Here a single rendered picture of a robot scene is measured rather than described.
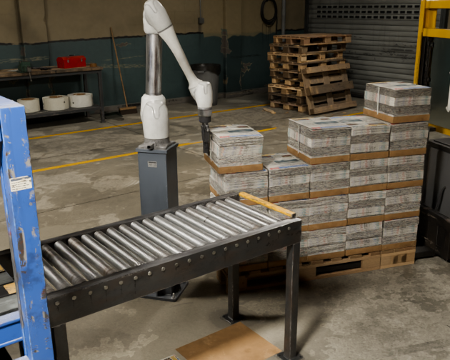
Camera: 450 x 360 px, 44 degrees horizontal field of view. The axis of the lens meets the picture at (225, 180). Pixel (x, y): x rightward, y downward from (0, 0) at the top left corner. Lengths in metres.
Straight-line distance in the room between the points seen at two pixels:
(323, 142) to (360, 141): 0.27
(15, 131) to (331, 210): 2.51
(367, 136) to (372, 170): 0.24
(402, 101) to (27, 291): 2.75
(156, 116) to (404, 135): 1.67
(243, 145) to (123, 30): 7.11
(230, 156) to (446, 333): 1.63
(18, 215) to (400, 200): 2.87
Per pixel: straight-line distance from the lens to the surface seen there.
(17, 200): 1.78
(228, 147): 3.37
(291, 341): 3.08
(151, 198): 3.47
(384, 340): 3.40
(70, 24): 9.89
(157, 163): 3.38
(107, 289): 2.26
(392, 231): 4.12
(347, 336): 3.39
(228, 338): 3.30
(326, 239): 3.86
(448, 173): 4.54
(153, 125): 3.34
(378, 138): 3.83
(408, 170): 4.03
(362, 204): 3.91
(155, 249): 2.49
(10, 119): 1.72
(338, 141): 3.68
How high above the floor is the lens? 1.82
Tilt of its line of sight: 17 degrees down
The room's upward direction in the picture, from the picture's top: straight up
